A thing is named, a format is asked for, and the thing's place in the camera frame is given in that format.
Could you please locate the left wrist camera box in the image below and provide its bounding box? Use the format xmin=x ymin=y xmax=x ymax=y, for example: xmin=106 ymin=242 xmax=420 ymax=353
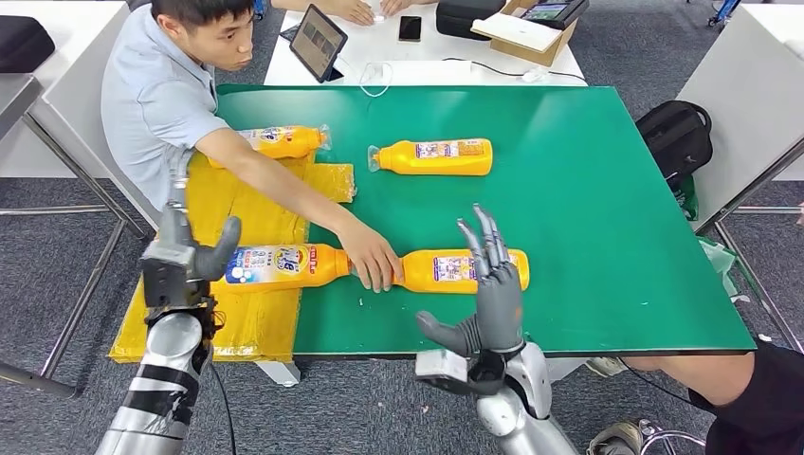
xmin=140 ymin=241 xmax=213 ymax=310

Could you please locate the person's right hand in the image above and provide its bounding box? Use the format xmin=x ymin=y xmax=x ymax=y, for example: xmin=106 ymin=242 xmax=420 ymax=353
xmin=338 ymin=218 xmax=405 ymax=296

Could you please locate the chrome chair base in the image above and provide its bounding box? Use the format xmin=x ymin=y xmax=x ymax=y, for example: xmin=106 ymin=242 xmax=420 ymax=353
xmin=639 ymin=419 xmax=708 ymax=455

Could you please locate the black terminal with screen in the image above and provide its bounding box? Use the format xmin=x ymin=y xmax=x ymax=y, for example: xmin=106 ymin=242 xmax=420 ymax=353
xmin=520 ymin=0 xmax=591 ymax=31

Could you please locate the black power cable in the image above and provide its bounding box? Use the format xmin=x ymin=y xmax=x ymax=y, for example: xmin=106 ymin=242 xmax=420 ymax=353
xmin=441 ymin=57 xmax=589 ymax=84

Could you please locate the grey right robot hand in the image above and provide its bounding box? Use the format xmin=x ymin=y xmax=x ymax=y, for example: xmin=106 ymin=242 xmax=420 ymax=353
xmin=414 ymin=203 xmax=525 ymax=360

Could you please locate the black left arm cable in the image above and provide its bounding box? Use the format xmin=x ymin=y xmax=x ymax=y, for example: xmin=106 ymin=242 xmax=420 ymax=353
xmin=210 ymin=362 xmax=239 ymax=455

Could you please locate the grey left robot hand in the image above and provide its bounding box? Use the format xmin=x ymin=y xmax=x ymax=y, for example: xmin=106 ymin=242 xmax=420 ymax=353
xmin=155 ymin=147 xmax=243 ymax=283

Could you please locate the black zip case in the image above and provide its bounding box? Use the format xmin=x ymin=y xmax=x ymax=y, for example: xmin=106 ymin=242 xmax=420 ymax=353
xmin=435 ymin=0 xmax=507 ymax=42

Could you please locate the white table with metal legs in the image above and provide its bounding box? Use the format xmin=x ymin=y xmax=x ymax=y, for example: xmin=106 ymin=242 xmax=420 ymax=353
xmin=675 ymin=5 xmax=804 ymax=356

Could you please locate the clear plastic bag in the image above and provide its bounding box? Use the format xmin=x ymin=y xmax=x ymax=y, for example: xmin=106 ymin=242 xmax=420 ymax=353
xmin=697 ymin=238 xmax=741 ymax=300

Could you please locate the white table with metal frame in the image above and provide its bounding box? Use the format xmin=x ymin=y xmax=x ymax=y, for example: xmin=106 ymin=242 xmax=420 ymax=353
xmin=0 ymin=0 xmax=163 ymax=400

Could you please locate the white looped cable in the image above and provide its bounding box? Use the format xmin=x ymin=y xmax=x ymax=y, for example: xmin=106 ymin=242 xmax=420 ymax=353
xmin=358 ymin=61 xmax=395 ymax=99

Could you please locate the black floor cable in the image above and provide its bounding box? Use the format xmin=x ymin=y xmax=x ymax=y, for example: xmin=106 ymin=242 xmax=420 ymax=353
xmin=618 ymin=358 xmax=695 ymax=407

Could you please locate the yellow taped mat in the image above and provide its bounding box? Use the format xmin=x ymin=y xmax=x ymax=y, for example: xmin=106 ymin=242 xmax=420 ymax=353
xmin=107 ymin=150 xmax=357 ymax=366

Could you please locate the white sheet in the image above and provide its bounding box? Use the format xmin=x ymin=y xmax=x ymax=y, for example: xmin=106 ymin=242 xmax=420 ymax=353
xmin=470 ymin=12 xmax=565 ymax=54

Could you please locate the green table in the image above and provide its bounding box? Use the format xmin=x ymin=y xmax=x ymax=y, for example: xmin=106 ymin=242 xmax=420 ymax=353
xmin=213 ymin=82 xmax=757 ymax=389

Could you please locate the black tablet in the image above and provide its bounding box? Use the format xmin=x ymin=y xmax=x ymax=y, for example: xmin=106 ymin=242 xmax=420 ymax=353
xmin=289 ymin=3 xmax=350 ymax=84

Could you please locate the cardboard box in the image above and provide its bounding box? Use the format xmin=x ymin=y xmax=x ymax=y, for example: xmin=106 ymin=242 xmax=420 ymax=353
xmin=470 ymin=0 xmax=580 ymax=68

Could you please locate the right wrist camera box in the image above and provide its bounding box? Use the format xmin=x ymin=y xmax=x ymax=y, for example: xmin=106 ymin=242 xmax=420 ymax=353
xmin=414 ymin=349 xmax=503 ymax=397

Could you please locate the orange detergent bottle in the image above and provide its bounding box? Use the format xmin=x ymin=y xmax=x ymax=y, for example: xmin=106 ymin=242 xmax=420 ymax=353
xmin=390 ymin=248 xmax=531 ymax=296
xmin=235 ymin=124 xmax=332 ymax=162
xmin=367 ymin=137 xmax=494 ymax=177
xmin=216 ymin=243 xmax=355 ymax=295

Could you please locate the green bag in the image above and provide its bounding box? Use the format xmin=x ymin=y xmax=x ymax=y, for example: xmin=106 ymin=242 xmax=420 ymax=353
xmin=675 ymin=176 xmax=701 ymax=223

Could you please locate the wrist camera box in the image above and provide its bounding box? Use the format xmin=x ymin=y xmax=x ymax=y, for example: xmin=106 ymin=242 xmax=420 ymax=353
xmin=140 ymin=241 xmax=213 ymax=310
xmin=414 ymin=349 xmax=503 ymax=397

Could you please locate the person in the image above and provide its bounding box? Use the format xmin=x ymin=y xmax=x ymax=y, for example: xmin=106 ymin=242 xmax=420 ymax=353
xmin=587 ymin=341 xmax=804 ymax=455
xmin=271 ymin=0 xmax=434 ymax=27
xmin=100 ymin=0 xmax=405 ymax=296

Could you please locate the black backpack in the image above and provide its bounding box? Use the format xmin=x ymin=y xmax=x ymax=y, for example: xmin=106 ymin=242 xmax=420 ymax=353
xmin=635 ymin=100 xmax=715 ymax=189

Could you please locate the black bag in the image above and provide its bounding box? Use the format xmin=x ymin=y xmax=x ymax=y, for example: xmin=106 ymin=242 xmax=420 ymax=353
xmin=0 ymin=15 xmax=57 ymax=75

